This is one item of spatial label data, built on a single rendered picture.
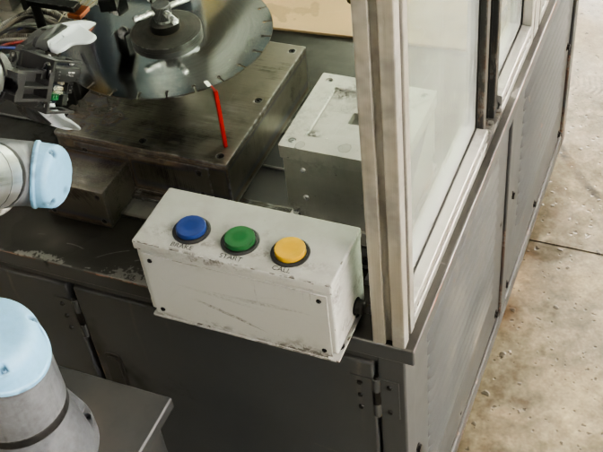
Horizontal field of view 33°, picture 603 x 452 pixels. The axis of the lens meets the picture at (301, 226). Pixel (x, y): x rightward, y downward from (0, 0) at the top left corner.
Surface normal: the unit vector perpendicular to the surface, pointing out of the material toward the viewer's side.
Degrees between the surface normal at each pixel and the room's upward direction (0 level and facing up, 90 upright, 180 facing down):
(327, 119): 0
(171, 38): 5
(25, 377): 88
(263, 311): 90
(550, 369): 0
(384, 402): 90
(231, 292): 90
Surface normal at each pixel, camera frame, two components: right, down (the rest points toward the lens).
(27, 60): -0.50, 0.11
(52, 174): 0.97, 0.11
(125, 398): -0.09, -0.72
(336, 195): -0.37, 0.66
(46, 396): 0.84, 0.31
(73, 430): 0.89, -0.11
